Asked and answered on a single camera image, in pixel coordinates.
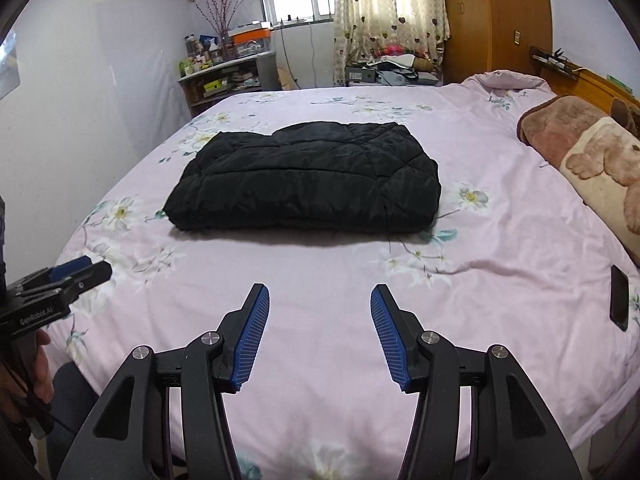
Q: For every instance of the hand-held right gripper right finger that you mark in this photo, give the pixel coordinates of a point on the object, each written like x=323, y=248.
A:
x=389, y=340

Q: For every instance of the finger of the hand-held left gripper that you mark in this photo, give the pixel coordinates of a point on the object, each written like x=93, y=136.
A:
x=72, y=267
x=92, y=276

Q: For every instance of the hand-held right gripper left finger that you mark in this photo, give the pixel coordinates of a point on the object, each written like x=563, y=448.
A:
x=252, y=340

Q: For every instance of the black padded jacket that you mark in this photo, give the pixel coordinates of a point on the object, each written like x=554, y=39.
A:
x=300, y=180

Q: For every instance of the pile of clothes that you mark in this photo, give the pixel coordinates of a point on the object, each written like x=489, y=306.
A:
x=400, y=67

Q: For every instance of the person's left hand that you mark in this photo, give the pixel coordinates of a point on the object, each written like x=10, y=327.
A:
x=41, y=375

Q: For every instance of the bed with floral sheet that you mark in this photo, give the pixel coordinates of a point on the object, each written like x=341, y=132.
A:
x=325, y=270

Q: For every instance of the person's dark trousers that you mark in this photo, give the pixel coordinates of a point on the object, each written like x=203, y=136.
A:
x=70, y=395

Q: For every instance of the cluttered grey shelf unit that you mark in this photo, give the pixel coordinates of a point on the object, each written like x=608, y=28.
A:
x=220, y=82

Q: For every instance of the black smartphone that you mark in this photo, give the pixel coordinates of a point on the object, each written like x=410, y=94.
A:
x=620, y=297

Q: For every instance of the black flat box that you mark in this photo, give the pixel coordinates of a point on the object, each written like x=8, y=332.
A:
x=360, y=75

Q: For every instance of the brown bear print blanket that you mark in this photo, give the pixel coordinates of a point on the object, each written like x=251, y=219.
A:
x=590, y=155

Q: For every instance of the white cabinet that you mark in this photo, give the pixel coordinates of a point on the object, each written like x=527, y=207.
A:
x=305, y=57

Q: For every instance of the orange storage box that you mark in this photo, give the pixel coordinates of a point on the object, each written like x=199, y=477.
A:
x=251, y=36

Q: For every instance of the vase of dried branches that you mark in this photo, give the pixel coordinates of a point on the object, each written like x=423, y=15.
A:
x=222, y=15

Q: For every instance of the wooden headboard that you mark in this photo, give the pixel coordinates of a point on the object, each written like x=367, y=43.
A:
x=595, y=85

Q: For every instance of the heart print curtain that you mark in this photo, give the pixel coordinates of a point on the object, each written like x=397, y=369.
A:
x=390, y=10

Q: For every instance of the wooden wardrobe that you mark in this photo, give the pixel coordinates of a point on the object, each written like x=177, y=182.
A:
x=495, y=15

